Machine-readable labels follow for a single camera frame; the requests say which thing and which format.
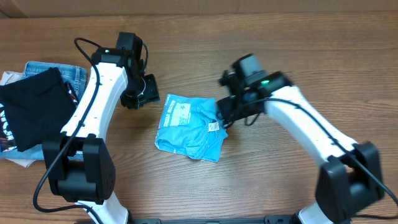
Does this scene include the light blue printed t-shirt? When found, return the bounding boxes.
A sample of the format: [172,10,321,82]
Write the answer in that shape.
[154,94,228,162]

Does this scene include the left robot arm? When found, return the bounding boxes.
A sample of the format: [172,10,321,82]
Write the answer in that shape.
[33,44,159,223]

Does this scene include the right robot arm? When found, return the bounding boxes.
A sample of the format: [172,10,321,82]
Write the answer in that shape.
[217,68,387,223]

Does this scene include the folded blue jeans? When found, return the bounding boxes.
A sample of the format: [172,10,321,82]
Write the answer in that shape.
[1,61,86,160]

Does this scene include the folded black garment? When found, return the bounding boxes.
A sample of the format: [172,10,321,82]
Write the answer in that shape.
[0,67,78,152]

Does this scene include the folded beige garment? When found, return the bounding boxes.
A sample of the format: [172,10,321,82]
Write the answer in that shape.
[1,71,35,167]

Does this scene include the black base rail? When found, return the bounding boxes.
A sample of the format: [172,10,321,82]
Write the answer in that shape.
[128,215,296,224]

